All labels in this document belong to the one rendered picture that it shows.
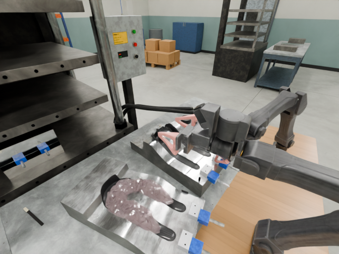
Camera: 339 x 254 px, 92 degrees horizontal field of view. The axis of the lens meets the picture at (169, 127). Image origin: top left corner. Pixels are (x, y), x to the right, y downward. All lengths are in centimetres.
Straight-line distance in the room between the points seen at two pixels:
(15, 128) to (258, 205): 119
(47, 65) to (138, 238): 86
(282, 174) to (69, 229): 75
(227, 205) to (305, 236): 33
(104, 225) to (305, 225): 60
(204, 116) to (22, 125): 91
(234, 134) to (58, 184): 86
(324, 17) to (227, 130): 672
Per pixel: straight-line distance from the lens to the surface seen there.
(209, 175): 77
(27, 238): 91
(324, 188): 47
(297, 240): 62
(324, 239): 59
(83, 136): 129
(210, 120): 41
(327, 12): 704
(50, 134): 113
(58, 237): 85
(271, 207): 91
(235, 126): 39
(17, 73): 102
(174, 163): 83
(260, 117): 71
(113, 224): 70
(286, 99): 80
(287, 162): 44
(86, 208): 73
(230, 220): 81
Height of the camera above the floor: 150
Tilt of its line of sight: 35 degrees down
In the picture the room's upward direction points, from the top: straight up
